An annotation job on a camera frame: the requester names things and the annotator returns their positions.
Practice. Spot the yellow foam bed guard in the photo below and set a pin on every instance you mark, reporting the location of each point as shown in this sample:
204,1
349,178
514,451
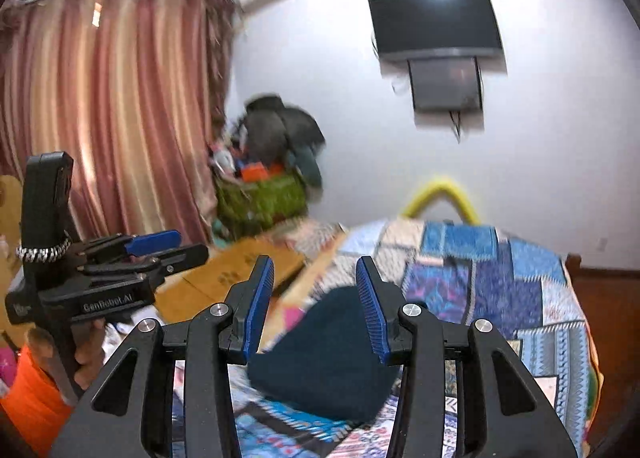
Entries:
442,189

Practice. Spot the dark jacket pile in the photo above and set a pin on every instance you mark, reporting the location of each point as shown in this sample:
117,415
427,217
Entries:
271,131

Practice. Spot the person left hand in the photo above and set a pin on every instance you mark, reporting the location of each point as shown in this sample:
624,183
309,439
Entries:
89,354

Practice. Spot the brown wooden wardrobe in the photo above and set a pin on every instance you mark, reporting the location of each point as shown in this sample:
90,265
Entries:
610,300

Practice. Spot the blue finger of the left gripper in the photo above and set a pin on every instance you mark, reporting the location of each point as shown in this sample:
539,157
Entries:
122,245
156,266

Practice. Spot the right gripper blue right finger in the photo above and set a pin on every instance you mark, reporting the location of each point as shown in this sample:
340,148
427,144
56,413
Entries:
380,303

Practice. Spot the small black wall monitor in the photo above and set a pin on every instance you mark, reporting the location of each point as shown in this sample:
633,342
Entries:
446,85

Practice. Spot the orange box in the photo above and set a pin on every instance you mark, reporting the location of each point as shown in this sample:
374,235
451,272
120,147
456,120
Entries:
255,172

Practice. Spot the orange sleeve forearm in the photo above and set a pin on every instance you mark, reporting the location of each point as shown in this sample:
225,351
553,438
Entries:
33,408

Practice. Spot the dark teal fleece pants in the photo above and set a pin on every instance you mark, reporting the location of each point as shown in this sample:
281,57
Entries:
325,364

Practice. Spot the wall-mounted black television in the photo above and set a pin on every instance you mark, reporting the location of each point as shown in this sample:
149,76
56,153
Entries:
416,29

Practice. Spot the green storage bag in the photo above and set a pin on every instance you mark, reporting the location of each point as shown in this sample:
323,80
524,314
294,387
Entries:
248,209

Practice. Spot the pink striped curtain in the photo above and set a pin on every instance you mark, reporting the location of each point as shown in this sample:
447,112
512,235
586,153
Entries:
134,91

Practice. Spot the patchwork blue bed quilt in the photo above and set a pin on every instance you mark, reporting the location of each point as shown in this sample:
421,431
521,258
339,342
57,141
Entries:
461,273

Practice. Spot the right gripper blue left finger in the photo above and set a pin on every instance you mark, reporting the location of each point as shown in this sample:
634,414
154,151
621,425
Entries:
248,303

